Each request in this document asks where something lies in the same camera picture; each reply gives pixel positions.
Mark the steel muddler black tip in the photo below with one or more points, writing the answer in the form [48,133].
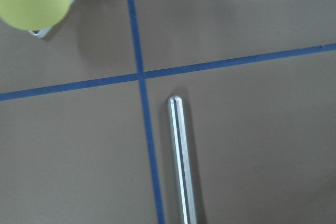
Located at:
[185,189]

